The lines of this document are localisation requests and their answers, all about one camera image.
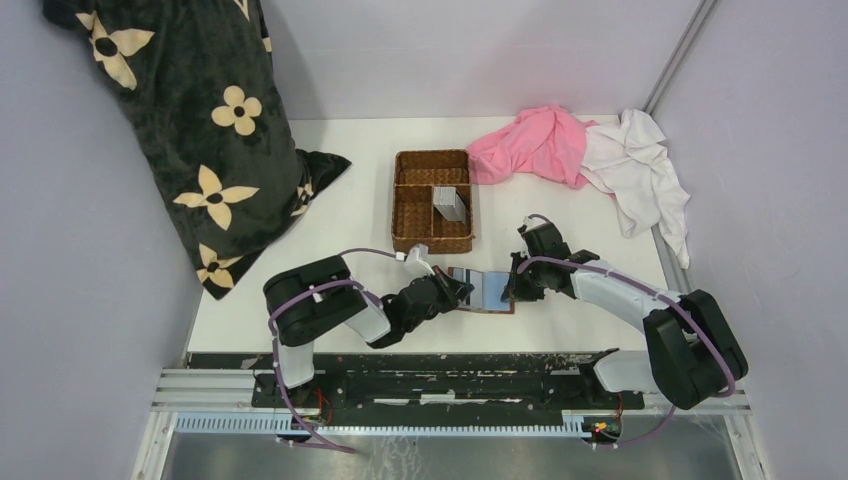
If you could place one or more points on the grey cable duct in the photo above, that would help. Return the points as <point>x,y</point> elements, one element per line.
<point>283,424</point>

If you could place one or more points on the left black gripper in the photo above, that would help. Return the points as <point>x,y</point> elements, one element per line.
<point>454,291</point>

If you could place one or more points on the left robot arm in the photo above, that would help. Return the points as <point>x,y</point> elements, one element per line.
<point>309,301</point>

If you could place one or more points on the grey card stack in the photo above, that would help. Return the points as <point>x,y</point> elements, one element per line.
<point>450,204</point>

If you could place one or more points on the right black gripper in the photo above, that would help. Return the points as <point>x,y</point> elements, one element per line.
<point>508,294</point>

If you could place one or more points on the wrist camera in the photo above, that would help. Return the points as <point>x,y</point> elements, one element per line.
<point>415,261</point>
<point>533,221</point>

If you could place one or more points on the brown leather card holder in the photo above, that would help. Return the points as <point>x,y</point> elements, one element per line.
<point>473,277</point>

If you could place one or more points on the white cloth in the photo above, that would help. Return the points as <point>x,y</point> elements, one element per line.
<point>630,162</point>

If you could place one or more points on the black floral pillow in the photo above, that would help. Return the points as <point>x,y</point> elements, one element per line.
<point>195,79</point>

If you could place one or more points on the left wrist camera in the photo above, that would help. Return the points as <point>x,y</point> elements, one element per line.
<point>415,261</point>

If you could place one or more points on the pink cloth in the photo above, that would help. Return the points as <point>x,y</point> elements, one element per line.
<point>548,142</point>

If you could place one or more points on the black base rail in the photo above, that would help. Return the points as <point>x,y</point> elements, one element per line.
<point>537,382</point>

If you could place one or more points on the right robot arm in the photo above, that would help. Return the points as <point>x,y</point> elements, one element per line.
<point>691,352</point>

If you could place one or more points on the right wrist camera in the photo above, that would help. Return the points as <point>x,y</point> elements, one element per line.
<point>533,221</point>

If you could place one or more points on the brown woven basket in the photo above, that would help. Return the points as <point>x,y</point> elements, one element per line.
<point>414,218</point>

